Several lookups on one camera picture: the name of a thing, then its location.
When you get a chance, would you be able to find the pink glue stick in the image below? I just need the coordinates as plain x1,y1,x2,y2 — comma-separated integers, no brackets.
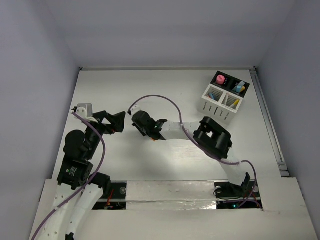
215,74,226,86

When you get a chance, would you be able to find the pink tip marker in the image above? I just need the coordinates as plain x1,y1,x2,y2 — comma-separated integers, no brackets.
222,93,229,105

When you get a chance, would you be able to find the orange highlighter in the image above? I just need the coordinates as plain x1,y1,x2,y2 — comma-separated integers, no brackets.
233,85,242,93

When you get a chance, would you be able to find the green highlighter clear cap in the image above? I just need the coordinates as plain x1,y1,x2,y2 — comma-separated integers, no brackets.
236,81,246,87

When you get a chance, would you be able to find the yellow tip marker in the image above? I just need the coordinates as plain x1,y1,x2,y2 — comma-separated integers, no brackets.
229,99,240,109

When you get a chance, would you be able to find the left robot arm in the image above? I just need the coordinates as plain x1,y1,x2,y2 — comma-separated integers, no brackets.
31,104,126,240

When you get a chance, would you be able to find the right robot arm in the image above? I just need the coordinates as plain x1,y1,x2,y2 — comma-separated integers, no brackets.
129,110,251,199

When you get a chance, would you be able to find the black and white organizer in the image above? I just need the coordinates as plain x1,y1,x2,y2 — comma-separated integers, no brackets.
197,71,250,125

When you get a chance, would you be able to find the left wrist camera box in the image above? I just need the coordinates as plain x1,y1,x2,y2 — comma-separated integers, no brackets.
71,103,93,119

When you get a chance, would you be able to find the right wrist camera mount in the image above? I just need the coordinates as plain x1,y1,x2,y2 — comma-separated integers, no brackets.
128,104,141,116

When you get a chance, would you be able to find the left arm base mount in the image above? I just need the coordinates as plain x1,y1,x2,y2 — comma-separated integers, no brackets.
92,181,127,211

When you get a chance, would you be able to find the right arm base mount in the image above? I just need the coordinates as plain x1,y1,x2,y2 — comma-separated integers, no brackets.
213,173,263,210

